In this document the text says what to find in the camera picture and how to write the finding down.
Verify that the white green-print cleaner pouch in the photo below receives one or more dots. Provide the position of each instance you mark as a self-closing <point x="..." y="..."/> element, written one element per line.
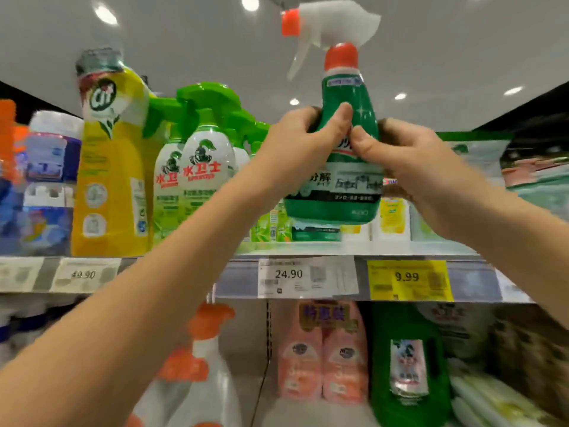
<point x="458" y="326"/>

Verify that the white orange spray bottles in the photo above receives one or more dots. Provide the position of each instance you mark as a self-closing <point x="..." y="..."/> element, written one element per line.
<point x="18" y="329"/>

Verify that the row of assorted cleaner packs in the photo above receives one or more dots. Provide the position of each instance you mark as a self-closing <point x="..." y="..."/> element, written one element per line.
<point x="9" y="173"/>

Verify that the white blue cleaner bottle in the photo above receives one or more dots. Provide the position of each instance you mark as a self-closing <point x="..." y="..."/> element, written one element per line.
<point x="53" y="173"/>

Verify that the person's left forearm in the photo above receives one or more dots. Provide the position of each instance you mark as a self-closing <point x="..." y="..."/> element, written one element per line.
<point x="107" y="333"/>

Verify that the yellow green cleaner bottle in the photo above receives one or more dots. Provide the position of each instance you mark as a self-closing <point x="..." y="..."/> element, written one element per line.
<point x="111" y="173"/>

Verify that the white price tag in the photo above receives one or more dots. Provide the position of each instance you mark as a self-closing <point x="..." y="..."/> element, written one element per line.
<point x="18" y="273"/>
<point x="511" y="287"/>
<point x="84" y="274"/>
<point x="307" y="276"/>

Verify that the person's right hand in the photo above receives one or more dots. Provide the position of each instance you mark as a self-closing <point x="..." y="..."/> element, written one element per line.
<point x="427" y="169"/>

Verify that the slim white red-capped bottle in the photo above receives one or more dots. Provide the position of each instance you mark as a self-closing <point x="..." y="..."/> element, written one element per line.
<point x="498" y="402"/>

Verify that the yellow price tag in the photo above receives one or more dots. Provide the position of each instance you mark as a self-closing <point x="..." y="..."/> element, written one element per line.
<point x="409" y="281"/>

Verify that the row of green pump bottles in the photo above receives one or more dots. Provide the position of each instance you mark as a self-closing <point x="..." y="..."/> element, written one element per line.
<point x="196" y="164"/>

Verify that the person's left hand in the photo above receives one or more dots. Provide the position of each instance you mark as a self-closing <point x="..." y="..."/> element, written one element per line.
<point x="298" y="146"/>

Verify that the white orange-trigger spray bottle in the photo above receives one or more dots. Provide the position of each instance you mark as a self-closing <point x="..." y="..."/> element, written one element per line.
<point x="156" y="395"/>
<point x="209" y="387"/>

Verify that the green capped cleaner bottle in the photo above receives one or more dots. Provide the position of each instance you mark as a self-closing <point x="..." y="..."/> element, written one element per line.
<point x="409" y="364"/>

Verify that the round ceiling light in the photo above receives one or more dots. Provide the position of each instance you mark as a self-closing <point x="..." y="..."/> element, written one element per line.
<point x="400" y="96"/>
<point x="105" y="13"/>
<point x="294" y="101"/>
<point x="513" y="90"/>
<point x="251" y="1"/>

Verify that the row of yellow red-capped bottles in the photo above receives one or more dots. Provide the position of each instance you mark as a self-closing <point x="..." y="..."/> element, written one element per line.
<point x="533" y="351"/>

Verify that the pink cleaner bottle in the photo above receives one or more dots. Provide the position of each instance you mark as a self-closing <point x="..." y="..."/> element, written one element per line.
<point x="300" y="356"/>
<point x="345" y="360"/>

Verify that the white red-capped cleaner bottle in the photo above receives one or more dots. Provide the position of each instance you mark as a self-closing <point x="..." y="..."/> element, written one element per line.
<point x="391" y="222"/>
<point x="356" y="233"/>

